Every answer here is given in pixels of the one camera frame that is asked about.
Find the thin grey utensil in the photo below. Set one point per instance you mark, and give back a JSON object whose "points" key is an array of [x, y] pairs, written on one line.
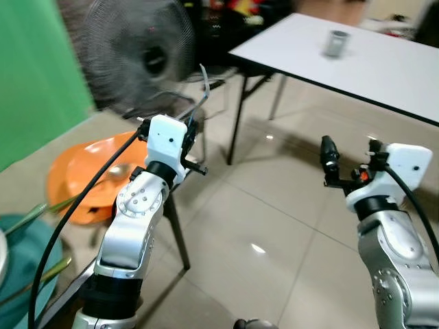
{"points": [[205, 86]]}

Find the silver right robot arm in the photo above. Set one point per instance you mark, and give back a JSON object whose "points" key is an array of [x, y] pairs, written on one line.
{"points": [[394, 253]]}

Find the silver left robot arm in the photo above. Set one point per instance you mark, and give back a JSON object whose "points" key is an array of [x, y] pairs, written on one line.
{"points": [[134, 226]]}

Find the black power strip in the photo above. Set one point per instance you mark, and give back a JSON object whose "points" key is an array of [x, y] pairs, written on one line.
{"points": [[217, 83]]}

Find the white table with black legs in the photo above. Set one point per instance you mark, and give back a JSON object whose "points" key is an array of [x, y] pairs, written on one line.
{"points": [[370, 68]]}

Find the grey standing fan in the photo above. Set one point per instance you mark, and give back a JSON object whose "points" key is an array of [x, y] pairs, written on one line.
{"points": [[120, 55]]}

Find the dark shelf with colourful items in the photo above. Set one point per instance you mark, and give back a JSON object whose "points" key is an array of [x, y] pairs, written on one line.
{"points": [[233, 27]]}

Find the grey metal cup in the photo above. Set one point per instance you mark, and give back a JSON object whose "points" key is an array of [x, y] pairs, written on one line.
{"points": [[337, 45]]}

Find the orange plastic plate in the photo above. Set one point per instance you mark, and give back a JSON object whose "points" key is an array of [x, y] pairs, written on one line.
{"points": [[79, 171]]}

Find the green backdrop cloth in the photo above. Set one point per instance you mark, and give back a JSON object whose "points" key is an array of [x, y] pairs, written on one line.
{"points": [[34, 75]]}

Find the thin green stick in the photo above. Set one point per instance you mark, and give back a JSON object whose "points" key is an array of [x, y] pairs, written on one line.
{"points": [[41, 277], [41, 211]]}

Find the dark robot foot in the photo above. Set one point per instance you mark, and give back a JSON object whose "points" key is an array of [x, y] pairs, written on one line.
{"points": [[254, 324]]}

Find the teal round container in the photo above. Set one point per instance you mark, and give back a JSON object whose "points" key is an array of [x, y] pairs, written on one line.
{"points": [[27, 274]]}

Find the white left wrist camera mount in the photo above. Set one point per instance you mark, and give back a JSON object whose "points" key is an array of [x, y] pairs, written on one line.
{"points": [[164, 140]]}

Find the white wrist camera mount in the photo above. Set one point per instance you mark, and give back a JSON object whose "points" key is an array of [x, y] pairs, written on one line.
{"points": [[406, 168], [164, 140]]}

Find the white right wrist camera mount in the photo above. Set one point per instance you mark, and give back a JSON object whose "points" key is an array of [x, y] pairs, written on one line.
{"points": [[406, 168]]}

